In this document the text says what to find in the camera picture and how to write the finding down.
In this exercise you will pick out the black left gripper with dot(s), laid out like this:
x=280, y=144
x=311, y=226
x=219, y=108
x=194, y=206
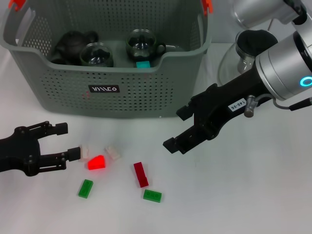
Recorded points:
x=19, y=151

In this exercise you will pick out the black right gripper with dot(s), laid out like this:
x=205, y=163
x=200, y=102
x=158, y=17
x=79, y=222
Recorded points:
x=224, y=102

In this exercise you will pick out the clear building brick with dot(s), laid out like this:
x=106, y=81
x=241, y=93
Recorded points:
x=85, y=153
x=112, y=153

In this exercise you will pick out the teal square building brick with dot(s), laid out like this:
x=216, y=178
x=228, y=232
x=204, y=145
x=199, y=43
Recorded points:
x=143, y=65

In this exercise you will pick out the green building brick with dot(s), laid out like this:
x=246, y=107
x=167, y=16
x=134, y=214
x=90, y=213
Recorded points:
x=152, y=195
x=85, y=189

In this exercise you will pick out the glass teacup with black base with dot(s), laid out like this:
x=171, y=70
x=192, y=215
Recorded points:
x=97, y=56
x=141, y=47

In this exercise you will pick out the grey perforated storage bin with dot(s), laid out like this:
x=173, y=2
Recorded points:
x=122, y=97

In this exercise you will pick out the red building brick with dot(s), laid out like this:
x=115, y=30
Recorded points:
x=97, y=163

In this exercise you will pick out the dark red long brick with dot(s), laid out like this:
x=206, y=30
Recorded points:
x=141, y=175

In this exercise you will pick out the dark clay teapot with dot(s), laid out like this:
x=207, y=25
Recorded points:
x=72, y=46

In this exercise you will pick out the right wrist camera housing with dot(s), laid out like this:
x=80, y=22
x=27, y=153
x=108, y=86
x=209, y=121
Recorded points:
x=258, y=9

